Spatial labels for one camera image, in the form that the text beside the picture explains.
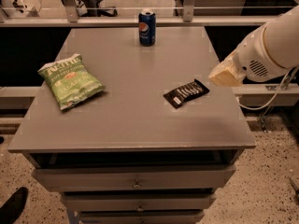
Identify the middle grey drawer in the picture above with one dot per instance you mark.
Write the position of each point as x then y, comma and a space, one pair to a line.
138, 202

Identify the bottom grey drawer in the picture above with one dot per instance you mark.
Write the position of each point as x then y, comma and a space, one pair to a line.
146, 217

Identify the grey drawer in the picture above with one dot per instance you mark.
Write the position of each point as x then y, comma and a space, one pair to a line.
134, 178
138, 202
146, 217

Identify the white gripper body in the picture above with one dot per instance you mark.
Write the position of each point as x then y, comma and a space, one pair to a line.
251, 57

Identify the green jalapeno chips bag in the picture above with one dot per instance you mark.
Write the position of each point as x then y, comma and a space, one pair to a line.
70, 81

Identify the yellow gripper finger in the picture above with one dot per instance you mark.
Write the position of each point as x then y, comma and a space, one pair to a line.
227, 74

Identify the blue pepsi can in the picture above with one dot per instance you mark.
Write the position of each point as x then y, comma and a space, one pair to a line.
147, 27

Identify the black rxbar chocolate bar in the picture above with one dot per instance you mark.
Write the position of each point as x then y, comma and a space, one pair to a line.
178, 96

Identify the black shoe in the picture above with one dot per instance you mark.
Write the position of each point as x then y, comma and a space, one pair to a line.
13, 207

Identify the metal railing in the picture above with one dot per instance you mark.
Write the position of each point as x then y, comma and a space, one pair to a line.
69, 13

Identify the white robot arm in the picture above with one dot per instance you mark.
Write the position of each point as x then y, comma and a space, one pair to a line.
270, 51

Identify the top grey drawer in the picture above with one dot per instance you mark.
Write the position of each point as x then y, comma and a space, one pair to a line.
134, 178

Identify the grey drawer cabinet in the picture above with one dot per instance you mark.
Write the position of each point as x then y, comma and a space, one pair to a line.
130, 124

